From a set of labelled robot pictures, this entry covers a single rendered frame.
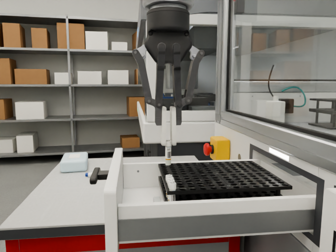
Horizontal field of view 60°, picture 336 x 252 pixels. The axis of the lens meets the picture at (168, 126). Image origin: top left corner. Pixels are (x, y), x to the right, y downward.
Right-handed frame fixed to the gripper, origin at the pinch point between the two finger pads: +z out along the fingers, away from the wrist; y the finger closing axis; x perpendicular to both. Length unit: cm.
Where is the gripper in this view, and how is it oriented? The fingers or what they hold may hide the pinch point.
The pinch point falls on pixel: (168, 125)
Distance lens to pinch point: 53.7
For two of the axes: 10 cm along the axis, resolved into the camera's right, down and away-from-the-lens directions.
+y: 9.9, -0.2, 1.1
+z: 0.0, 9.9, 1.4
